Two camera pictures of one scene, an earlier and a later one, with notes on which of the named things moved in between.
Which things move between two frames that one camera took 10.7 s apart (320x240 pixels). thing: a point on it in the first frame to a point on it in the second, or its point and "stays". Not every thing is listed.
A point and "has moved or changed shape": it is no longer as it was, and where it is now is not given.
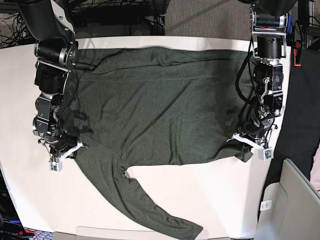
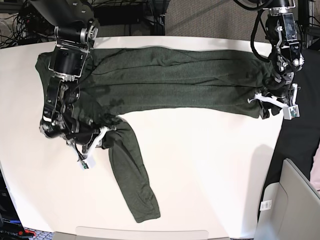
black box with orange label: [11, 226] stays
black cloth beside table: [301, 131] stays
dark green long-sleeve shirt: [135, 106] has moved or changed shape
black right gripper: [251, 125] to [278, 86]
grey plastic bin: [290, 209] stays
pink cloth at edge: [314, 179] stays
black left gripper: [59, 143] to [59, 123]
